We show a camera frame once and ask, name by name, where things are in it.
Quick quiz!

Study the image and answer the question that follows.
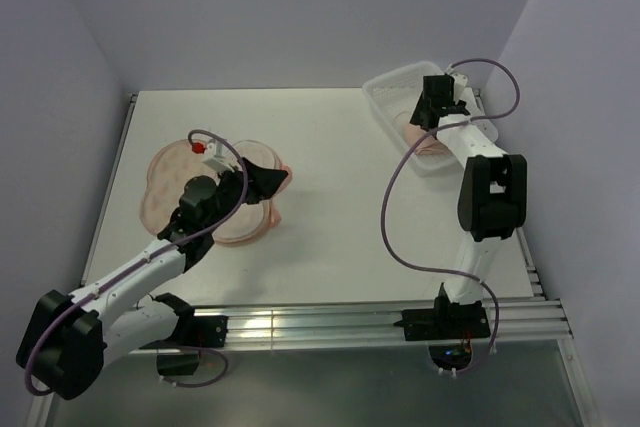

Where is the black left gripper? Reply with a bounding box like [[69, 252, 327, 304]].
[[204, 156, 286, 233]]

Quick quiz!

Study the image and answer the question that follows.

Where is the pink bra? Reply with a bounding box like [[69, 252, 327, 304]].
[[394, 111, 450, 156]]

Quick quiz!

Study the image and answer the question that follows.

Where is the pink floral mesh laundry bag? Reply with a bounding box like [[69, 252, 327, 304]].
[[139, 140, 291, 247]]

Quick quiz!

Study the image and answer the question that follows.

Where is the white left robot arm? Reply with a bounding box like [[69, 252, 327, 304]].
[[16, 158, 291, 400]]

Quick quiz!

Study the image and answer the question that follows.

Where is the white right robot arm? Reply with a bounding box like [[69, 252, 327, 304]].
[[410, 74, 528, 337]]

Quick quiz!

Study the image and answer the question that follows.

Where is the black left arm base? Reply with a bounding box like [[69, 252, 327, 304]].
[[156, 315, 229, 379]]

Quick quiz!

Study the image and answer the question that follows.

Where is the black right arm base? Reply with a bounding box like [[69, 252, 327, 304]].
[[393, 305, 491, 341]]

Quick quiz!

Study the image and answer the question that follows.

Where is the white perforated plastic basket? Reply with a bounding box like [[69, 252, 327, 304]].
[[362, 61, 458, 177]]

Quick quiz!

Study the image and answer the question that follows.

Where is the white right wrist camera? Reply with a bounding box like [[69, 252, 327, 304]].
[[445, 64, 469, 91]]

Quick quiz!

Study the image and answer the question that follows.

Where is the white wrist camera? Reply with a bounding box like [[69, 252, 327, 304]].
[[202, 141, 236, 174], [445, 64, 469, 91]]

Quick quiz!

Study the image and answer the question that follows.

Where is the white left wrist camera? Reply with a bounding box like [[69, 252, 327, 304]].
[[202, 141, 236, 174]]

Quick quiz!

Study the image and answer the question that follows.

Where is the aluminium rail frame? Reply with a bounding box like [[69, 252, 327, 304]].
[[29, 91, 601, 427]]

